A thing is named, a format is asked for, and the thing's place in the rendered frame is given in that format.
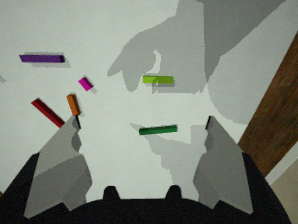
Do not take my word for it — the dark purple rod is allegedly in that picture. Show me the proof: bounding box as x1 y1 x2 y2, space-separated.
19 55 65 63

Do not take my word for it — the orange rod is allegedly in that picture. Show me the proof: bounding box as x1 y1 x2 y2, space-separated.
66 94 81 116

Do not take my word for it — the magenta rod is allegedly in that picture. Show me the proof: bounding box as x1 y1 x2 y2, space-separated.
79 77 93 91

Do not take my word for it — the dark red rod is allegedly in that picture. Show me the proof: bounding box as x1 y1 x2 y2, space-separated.
31 98 65 128

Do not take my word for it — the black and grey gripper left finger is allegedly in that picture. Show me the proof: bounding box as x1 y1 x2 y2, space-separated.
0 114 92 224

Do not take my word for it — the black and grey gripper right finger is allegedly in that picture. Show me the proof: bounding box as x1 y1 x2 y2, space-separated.
193 116 292 224

